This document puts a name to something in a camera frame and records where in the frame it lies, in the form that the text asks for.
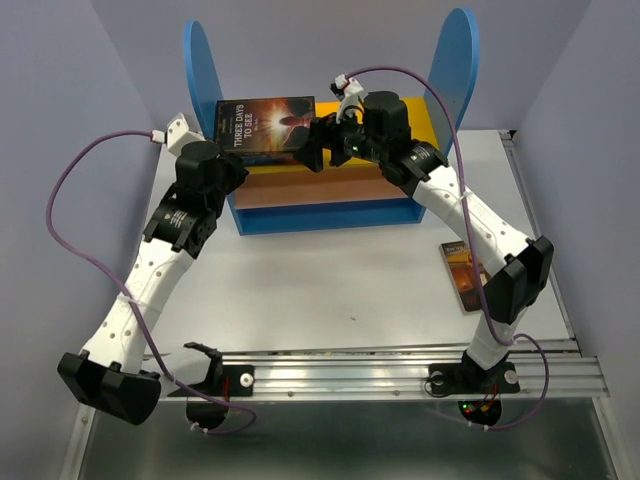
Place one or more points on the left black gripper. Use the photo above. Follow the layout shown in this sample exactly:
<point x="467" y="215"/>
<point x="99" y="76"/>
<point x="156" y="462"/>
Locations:
<point x="236" y="168"/>

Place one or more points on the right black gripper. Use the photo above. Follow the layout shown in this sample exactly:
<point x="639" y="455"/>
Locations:
<point x="324" y="133"/>

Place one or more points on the Little Women floral book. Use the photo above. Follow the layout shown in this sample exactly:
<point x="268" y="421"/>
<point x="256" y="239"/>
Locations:
<point x="267" y="158"/>

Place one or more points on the Three Days to See book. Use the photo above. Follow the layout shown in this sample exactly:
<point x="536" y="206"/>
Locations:
<point x="264" y="125"/>

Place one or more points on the brown Edmund Burke book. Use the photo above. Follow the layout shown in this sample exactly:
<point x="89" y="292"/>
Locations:
<point x="458" y="259"/>

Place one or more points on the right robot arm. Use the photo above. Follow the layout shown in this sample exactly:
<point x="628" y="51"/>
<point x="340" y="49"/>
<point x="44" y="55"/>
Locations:
<point x="518" y="266"/>

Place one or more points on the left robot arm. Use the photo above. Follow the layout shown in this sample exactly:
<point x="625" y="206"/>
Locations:
<point x="119" y="370"/>

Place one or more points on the blue wooden bookshelf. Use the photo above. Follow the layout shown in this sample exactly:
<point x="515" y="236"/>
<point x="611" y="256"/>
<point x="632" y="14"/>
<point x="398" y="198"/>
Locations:
<point x="280" y="200"/>

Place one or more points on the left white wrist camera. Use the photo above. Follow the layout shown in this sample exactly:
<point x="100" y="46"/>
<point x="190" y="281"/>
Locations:
<point x="180" y="131"/>

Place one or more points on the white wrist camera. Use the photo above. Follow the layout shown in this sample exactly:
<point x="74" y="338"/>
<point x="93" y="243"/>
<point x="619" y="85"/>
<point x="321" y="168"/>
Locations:
<point x="180" y="131"/>
<point x="350" y="94"/>

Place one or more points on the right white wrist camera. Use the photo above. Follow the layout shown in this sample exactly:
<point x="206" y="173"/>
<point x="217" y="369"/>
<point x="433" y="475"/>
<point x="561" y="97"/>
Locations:
<point x="350" y="94"/>

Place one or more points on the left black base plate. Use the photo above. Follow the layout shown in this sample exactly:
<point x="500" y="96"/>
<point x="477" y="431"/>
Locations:
<point x="229" y="383"/>

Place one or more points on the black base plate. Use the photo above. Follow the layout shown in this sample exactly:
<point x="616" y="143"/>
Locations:
<point x="479" y="390"/>
<point x="229" y="383"/>

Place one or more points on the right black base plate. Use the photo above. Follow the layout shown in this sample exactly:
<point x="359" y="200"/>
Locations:
<point x="479" y="390"/>

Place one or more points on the aluminium mounting rail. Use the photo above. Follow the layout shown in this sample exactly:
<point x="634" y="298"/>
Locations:
<point x="382" y="376"/>

